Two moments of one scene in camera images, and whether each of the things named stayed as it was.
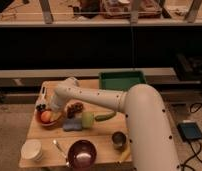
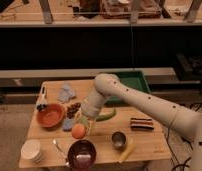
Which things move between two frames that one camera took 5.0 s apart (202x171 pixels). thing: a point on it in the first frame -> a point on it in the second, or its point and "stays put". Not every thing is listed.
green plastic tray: x=120 y=80 stays put
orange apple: x=45 y=116 -> x=78 y=131
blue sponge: x=72 y=124 stays put
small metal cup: x=118 y=139 stays put
